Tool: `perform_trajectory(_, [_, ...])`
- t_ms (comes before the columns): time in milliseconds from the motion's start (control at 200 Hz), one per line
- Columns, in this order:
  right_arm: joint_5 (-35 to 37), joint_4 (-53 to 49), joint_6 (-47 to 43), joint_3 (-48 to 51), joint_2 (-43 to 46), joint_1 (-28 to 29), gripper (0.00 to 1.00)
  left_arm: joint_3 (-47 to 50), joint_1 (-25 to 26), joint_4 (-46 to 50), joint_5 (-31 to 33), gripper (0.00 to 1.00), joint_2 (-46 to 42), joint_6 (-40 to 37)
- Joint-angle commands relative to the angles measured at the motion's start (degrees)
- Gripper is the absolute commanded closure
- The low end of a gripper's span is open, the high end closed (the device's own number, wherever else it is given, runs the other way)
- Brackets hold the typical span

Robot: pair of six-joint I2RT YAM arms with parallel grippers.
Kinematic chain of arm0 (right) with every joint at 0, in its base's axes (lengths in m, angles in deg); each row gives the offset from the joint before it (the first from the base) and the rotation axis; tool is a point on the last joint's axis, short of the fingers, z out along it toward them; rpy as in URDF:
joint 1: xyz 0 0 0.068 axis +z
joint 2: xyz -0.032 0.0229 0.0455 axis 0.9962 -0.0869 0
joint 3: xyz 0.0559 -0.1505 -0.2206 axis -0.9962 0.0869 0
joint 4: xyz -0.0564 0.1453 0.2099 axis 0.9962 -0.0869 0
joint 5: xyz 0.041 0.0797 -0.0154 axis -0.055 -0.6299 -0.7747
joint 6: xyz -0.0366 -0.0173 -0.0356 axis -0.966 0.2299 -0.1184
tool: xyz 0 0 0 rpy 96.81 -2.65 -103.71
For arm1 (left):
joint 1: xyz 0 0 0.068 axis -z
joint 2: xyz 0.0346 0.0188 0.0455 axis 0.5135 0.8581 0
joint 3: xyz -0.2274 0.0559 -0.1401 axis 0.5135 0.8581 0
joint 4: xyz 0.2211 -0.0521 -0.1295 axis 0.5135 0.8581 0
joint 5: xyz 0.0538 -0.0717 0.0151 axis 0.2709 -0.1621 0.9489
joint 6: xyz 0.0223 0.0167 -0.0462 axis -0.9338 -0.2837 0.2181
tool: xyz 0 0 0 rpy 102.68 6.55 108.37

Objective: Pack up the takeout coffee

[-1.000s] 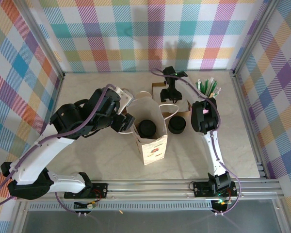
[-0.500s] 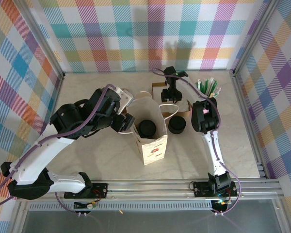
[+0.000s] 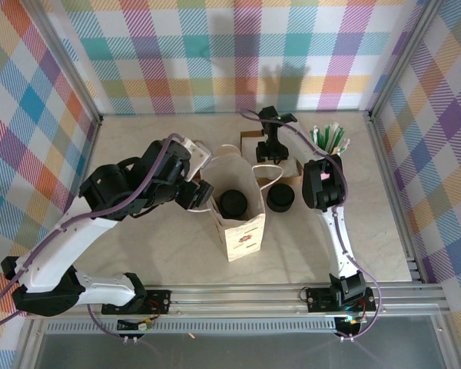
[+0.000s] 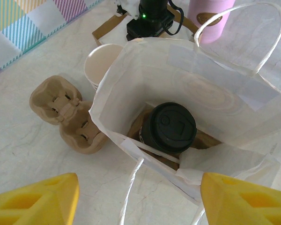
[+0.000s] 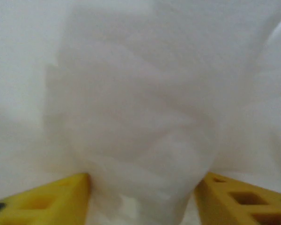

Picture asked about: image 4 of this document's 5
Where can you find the pink straw holder cup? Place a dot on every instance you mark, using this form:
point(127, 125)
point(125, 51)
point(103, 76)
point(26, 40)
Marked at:
point(210, 23)

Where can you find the stack of paper cups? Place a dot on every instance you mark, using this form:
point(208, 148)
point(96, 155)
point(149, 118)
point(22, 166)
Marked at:
point(100, 63)

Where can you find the stack of cardboard cup carriers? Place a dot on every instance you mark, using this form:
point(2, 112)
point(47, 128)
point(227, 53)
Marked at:
point(61, 112)

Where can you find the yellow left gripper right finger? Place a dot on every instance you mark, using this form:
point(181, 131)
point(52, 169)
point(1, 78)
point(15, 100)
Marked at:
point(243, 204)

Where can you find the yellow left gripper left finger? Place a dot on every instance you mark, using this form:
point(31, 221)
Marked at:
point(37, 201)

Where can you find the cardboard cup carrier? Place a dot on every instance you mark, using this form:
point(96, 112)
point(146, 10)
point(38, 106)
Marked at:
point(207, 141)

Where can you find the black paper coffee cup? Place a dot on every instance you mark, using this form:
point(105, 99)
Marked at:
point(144, 137)

